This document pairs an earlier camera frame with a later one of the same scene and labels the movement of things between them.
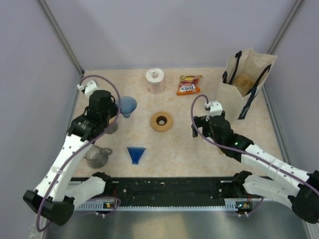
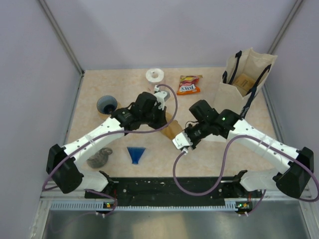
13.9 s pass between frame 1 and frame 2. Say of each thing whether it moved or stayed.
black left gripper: moved
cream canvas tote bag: stayed
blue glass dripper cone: moved
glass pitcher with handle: stayed
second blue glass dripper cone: stayed
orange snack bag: stayed
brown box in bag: stayed
